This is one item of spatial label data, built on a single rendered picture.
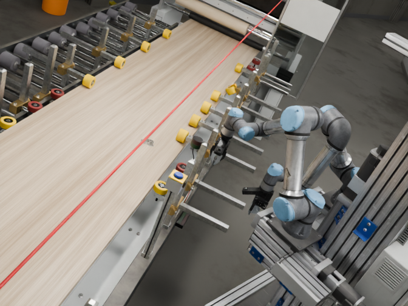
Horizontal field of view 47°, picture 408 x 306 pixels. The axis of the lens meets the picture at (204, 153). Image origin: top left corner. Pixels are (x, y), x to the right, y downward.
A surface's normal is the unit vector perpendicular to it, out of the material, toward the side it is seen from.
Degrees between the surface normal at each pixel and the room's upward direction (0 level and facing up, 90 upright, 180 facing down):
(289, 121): 83
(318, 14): 90
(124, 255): 0
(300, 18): 90
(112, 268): 0
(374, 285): 90
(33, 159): 0
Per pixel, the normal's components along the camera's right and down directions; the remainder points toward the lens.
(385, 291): -0.68, 0.18
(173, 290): 0.34, -0.78
